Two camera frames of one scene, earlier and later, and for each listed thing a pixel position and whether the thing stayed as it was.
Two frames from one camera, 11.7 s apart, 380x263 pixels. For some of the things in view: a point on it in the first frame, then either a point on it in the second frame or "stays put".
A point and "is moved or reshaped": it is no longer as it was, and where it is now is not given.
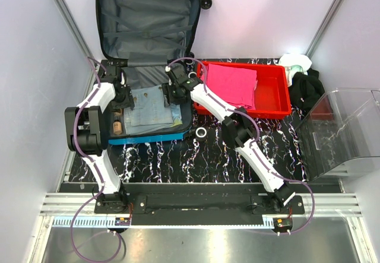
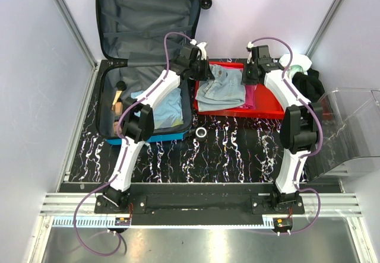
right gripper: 166,89 -> 245,81
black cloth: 307,88 stays put
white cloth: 295,63 stays put
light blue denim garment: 149,113 is moved or reshaped
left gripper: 127,103 -> 207,75
